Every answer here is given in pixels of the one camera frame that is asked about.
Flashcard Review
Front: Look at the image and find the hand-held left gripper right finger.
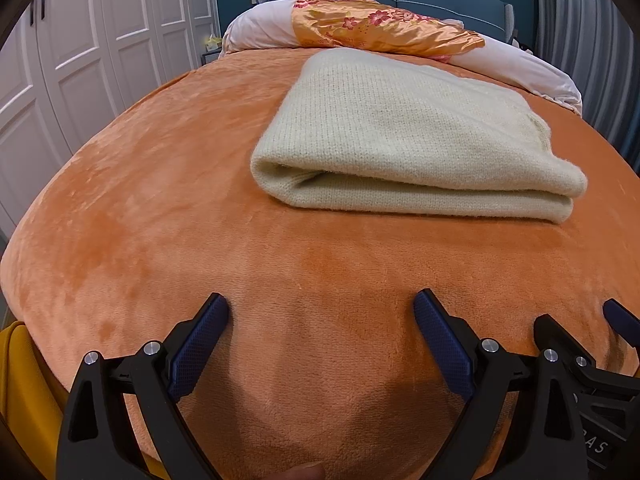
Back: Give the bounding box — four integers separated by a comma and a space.
414, 288, 588, 480

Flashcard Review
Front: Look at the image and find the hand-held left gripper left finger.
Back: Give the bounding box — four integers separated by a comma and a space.
56, 292, 231, 480

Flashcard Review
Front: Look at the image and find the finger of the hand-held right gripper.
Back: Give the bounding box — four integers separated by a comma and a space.
602, 299, 640, 349
533, 314, 598, 377

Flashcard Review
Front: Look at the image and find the cream knit sweater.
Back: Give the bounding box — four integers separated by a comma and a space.
250, 49, 589, 225

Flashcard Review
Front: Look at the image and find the orange fleece blanket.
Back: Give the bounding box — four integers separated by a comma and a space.
0, 47, 640, 480

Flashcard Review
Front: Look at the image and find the yellow cloth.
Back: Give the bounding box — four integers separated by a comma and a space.
0, 320, 168, 480

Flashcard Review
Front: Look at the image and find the grey curtain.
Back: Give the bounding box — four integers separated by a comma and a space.
531, 0, 640, 173

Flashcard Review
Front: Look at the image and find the white panelled wardrobe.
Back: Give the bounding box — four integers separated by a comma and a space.
0, 0, 217, 241

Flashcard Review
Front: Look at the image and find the long pale pink pillow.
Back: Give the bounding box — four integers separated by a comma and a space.
221, 0, 584, 117

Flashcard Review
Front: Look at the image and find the orange floral satin cloth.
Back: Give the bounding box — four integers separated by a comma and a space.
292, 0, 487, 59

